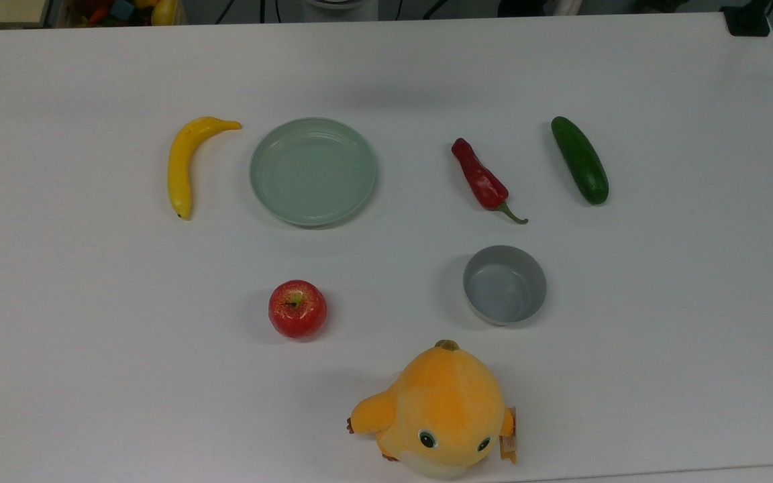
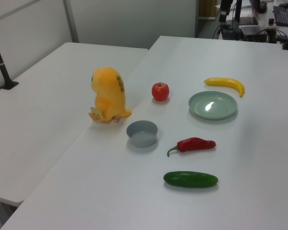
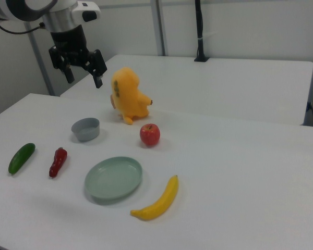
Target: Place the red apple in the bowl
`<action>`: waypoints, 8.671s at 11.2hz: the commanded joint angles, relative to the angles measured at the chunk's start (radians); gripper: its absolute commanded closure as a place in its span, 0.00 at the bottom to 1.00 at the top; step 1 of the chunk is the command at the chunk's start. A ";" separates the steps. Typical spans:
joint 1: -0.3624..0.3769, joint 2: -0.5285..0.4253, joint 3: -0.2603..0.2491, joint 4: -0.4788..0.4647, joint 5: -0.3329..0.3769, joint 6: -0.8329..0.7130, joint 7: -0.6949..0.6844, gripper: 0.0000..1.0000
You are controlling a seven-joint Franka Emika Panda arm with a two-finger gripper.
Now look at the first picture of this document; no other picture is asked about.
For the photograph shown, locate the red apple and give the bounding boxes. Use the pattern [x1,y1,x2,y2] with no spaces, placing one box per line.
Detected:
[268,280,328,340]

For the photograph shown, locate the small grey bowl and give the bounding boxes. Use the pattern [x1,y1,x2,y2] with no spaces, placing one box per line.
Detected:
[462,245,548,327]

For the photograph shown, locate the pale green plate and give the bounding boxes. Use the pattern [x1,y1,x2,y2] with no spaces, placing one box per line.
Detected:
[249,117,378,227]

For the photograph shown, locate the red chili pepper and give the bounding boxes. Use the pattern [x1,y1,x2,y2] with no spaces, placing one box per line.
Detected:
[452,138,529,225]

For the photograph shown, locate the orange plush toy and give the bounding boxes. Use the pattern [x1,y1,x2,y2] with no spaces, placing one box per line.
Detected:
[348,339,518,480]

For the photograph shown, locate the green cucumber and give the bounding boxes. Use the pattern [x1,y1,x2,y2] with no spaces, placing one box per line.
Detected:
[551,116,610,206]

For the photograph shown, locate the yellow banana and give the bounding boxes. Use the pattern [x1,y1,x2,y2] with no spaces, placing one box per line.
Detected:
[167,117,242,221]

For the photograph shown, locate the bin of colourful toys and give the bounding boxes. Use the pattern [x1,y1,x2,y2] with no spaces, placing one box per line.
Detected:
[58,0,186,28]

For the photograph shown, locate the black table clamp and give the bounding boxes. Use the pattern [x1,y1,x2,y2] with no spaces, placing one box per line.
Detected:
[721,0,773,38]

